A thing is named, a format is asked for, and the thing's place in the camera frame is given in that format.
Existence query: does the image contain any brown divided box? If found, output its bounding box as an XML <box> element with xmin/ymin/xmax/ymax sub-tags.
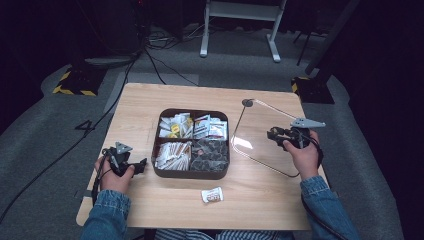
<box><xmin>151</xmin><ymin>107</ymin><xmax>231</xmax><ymax>181</ymax></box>

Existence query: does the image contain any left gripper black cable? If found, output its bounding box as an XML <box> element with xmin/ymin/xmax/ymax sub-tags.
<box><xmin>90</xmin><ymin>148</ymin><xmax>116</xmax><ymax>205</ymax></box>

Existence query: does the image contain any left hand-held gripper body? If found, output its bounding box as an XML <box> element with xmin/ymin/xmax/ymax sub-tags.
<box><xmin>102</xmin><ymin>141</ymin><xmax>135</xmax><ymax>177</ymax></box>

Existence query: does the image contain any black floor cable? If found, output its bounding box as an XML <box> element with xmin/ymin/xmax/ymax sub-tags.
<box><xmin>0</xmin><ymin>49</ymin><xmax>144</xmax><ymax>225</ymax></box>

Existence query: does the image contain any clear lid with dark knob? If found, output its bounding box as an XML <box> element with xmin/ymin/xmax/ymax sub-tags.
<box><xmin>230</xmin><ymin>97</ymin><xmax>303</xmax><ymax>179</ymax></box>

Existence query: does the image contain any pile of dark grey packets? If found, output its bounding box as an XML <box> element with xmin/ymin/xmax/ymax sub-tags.
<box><xmin>190</xmin><ymin>138</ymin><xmax>230</xmax><ymax>173</ymax></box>

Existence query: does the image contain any white metal desk frame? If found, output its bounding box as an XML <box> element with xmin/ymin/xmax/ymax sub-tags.
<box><xmin>198</xmin><ymin>0</ymin><xmax>288</xmax><ymax>64</ymax></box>

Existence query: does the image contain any striped clothing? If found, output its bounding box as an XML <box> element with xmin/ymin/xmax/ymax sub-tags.
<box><xmin>154</xmin><ymin>228</ymin><xmax>295</xmax><ymax>240</ymax></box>

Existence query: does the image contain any black stand base striped edge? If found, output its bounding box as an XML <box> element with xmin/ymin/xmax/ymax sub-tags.
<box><xmin>291</xmin><ymin>76</ymin><xmax>336</xmax><ymax>105</ymax></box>
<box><xmin>52</xmin><ymin>65</ymin><xmax>105</xmax><ymax>97</ymax></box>

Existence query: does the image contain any person's left hand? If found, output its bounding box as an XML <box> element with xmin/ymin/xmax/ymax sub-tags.
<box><xmin>94</xmin><ymin>156</ymin><xmax>136</xmax><ymax>195</ymax></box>

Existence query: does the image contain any pile of white yellow packets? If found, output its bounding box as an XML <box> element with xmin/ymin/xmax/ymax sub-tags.
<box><xmin>158</xmin><ymin>112</ymin><xmax>195</xmax><ymax>140</ymax></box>

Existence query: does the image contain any dark slanted stand pole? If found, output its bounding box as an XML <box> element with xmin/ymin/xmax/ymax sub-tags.
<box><xmin>304</xmin><ymin>0</ymin><xmax>362</xmax><ymax>76</ymax></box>

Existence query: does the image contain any pile of white brown sticks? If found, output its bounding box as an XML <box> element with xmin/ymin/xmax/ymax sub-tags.
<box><xmin>154</xmin><ymin>141</ymin><xmax>193</xmax><ymax>171</ymax></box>

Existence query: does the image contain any white and red packet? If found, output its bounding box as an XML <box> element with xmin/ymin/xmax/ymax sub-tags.
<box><xmin>200</xmin><ymin>186</ymin><xmax>225</xmax><ymax>204</ymax></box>

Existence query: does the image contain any pile of white red sachets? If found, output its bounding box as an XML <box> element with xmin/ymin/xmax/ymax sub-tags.
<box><xmin>192</xmin><ymin>114</ymin><xmax>229</xmax><ymax>141</ymax></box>

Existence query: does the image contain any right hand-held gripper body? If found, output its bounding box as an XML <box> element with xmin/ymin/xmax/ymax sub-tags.
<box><xmin>276</xmin><ymin>117</ymin><xmax>327</xmax><ymax>151</ymax></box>

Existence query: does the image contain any person's right hand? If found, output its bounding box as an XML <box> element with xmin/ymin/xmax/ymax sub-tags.
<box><xmin>282</xmin><ymin>130</ymin><xmax>322</xmax><ymax>181</ymax></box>

